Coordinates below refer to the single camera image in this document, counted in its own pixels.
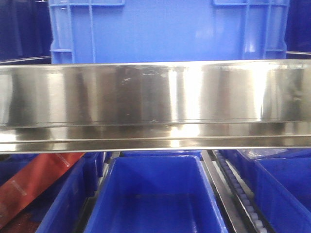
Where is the large blue bin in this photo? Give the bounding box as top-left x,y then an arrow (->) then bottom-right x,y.
48,0 -> 290,64

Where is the lower rear middle blue bin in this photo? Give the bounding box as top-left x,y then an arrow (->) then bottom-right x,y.
121,150 -> 202,159

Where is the clear plastic bag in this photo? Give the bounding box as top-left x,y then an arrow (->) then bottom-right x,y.
241,149 -> 289,159

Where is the steel shelf front beam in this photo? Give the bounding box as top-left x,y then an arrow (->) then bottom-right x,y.
0,59 -> 311,153

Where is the lower left blue bin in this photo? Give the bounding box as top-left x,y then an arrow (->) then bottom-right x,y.
0,152 -> 104,233

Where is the lower right blue bin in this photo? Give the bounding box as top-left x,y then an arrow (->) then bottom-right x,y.
254,156 -> 311,233

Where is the lower roller track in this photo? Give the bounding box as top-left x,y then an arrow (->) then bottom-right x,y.
212,150 -> 269,233

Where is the red package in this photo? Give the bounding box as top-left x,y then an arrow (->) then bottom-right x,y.
0,152 -> 84,228

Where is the lower steel divider rail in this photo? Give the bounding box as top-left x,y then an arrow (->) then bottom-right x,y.
202,150 -> 247,233

